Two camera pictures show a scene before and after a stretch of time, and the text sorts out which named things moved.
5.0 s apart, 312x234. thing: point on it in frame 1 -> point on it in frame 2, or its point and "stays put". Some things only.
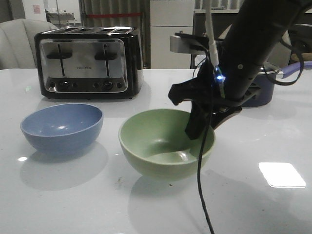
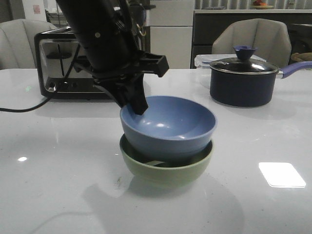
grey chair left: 17,48 stays put
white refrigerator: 167,17 stays put
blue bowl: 62,129 -> 171,129
